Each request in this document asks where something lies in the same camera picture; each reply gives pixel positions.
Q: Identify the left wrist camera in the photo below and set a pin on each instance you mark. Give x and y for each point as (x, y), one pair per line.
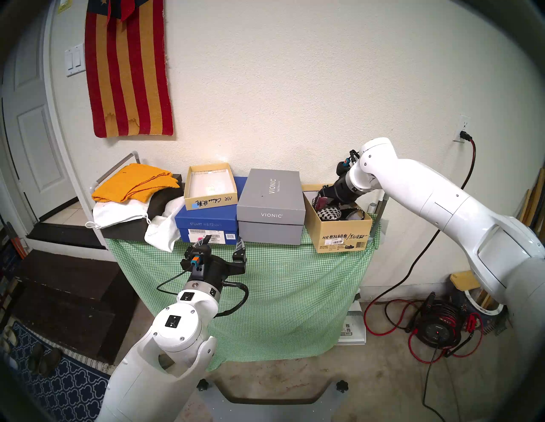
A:
(198, 259)

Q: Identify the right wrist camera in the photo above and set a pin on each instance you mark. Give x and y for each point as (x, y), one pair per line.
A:
(344, 168)

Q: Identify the orange folded cloth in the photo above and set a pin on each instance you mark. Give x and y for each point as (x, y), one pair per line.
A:
(132, 181)

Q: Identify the blue Stuart Weitzman shoe box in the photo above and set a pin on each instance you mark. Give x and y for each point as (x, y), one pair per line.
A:
(204, 221)

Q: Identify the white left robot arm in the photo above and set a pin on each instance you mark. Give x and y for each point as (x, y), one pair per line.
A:
(179, 327)

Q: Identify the white cloth dust bag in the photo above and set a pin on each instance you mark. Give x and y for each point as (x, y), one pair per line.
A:
(162, 232)

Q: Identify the tan shoe box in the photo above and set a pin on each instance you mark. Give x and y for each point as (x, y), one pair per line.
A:
(340, 242)

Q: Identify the grey Vionic shoe box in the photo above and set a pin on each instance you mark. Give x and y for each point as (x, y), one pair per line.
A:
(268, 191)

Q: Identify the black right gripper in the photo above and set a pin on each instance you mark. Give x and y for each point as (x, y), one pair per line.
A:
(345, 189)

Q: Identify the blue patterned rug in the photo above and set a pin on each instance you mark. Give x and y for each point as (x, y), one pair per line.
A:
(68, 391)

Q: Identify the dark slipper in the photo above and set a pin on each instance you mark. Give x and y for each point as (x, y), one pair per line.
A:
(35, 357)
(51, 361)

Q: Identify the white device under table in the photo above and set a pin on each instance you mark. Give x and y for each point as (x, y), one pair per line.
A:
(352, 327)

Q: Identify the yellow paper note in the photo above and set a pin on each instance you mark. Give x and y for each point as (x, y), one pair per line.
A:
(64, 5)

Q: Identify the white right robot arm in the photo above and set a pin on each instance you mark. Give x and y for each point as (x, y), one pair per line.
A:
(425, 191)

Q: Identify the white panel door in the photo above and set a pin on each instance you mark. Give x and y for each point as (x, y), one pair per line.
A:
(34, 127)

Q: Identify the red yellow striped wall hanging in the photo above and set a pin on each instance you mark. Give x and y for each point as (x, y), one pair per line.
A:
(127, 72)

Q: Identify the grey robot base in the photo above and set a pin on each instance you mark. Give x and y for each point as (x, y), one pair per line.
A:
(272, 408)

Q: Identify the white wall outlet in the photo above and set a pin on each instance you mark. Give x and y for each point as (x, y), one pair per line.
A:
(463, 125)

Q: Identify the bundle of wooden sticks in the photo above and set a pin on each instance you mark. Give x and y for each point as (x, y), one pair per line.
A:
(534, 200)

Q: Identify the black flat box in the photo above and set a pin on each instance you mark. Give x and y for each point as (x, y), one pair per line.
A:
(123, 232)

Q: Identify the houndstooth slingback heel shoe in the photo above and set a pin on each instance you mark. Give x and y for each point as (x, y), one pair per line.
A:
(353, 215)
(330, 212)

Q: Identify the blue white bucket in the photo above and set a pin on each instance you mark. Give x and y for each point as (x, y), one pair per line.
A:
(472, 302)

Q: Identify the small tan open box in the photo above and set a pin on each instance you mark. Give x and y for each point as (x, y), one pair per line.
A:
(210, 185)

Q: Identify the white light switch plate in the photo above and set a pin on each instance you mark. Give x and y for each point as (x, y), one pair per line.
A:
(74, 59)

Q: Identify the dark brown floor mat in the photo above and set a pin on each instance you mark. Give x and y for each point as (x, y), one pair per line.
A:
(68, 297)

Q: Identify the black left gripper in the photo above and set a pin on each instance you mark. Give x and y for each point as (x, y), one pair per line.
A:
(215, 272)

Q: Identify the black base knob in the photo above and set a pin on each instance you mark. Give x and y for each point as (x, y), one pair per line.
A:
(342, 386)
(202, 385)

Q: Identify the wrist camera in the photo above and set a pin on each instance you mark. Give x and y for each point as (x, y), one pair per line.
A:
(198, 259)
(344, 168)

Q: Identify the green checked tablecloth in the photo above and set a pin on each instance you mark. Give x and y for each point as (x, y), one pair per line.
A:
(276, 293)

